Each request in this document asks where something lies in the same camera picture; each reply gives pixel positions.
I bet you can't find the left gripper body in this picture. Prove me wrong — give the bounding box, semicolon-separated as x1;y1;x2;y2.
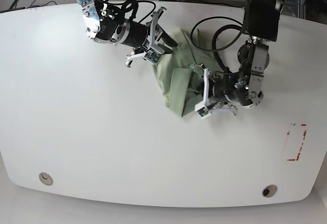
198;63;238;115

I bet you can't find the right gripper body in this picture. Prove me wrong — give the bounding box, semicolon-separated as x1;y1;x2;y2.
124;7;167;68

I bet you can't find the green t-shirt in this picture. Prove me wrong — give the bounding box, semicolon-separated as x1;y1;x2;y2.
153;29;222;117

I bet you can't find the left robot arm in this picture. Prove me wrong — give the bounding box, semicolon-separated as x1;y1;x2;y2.
195;0;284;118

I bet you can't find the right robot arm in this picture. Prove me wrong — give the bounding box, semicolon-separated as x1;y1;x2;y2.
77;0;178;67

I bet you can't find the red tape rectangle marking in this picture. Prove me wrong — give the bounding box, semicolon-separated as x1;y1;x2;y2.
283;123;307;162

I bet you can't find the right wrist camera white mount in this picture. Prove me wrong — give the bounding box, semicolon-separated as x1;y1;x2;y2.
144;12;165;65

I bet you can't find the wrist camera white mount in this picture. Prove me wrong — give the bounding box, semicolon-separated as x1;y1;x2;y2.
144;12;165;65
194;68;211;119

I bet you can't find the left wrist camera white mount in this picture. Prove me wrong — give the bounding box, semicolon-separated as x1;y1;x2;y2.
194;68;211;119

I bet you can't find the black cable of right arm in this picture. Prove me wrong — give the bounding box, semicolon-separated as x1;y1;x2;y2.
52;0;157;26

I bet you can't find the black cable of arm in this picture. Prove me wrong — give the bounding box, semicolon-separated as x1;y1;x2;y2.
191;0;252;82
52;0;157;26

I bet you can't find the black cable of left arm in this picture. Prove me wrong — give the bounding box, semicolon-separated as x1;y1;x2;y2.
191;0;252;82

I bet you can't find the right table cable grommet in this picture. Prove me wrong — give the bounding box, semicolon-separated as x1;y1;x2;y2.
262;185;278;198

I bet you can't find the table cable grommet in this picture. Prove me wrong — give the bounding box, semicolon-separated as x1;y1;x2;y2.
39;172;54;186
262;185;278;198

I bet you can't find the left table cable grommet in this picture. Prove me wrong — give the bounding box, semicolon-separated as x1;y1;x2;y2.
39;172;54;186

